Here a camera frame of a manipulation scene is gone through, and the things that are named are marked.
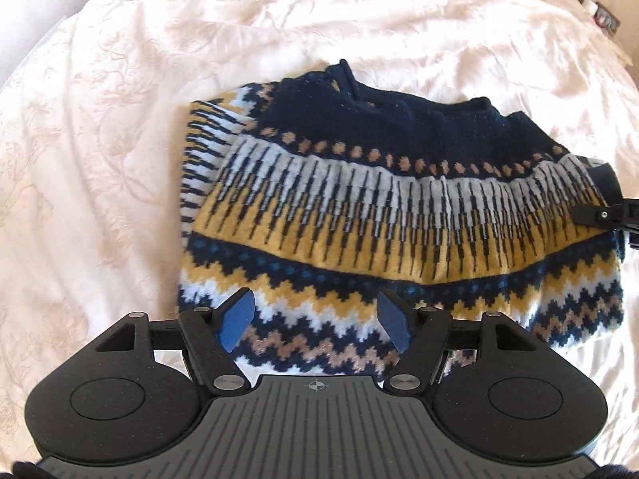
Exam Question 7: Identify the right white bedside table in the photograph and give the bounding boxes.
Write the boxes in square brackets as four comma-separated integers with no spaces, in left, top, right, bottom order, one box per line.
[563,0,639,66]

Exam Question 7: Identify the navy yellow patterned knit sweater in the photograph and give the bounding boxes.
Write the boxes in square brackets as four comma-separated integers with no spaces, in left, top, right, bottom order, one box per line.
[178,63,625,378]

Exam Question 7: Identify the right photo frame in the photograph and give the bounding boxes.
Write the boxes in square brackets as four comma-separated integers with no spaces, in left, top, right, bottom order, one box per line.
[593,2,621,38]

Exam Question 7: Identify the white floral bed duvet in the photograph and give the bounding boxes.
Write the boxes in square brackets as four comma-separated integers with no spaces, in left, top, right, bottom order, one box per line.
[1,0,638,467]

